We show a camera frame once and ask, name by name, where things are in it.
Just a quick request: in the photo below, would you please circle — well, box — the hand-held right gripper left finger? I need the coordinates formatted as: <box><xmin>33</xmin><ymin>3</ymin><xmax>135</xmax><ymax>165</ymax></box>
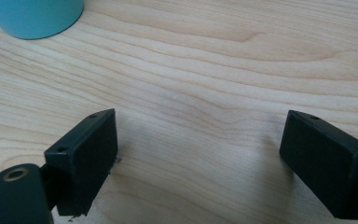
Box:
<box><xmin>43</xmin><ymin>107</ymin><xmax>119</xmax><ymax>217</ymax></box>

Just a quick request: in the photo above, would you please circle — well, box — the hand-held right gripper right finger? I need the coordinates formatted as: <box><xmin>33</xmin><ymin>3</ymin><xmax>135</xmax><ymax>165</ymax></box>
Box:
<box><xmin>279</xmin><ymin>109</ymin><xmax>358</xmax><ymax>220</ymax></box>

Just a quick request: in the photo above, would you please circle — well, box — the teal cup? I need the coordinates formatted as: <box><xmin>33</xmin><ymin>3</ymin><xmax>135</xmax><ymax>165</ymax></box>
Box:
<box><xmin>0</xmin><ymin>0</ymin><xmax>85</xmax><ymax>40</ymax></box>

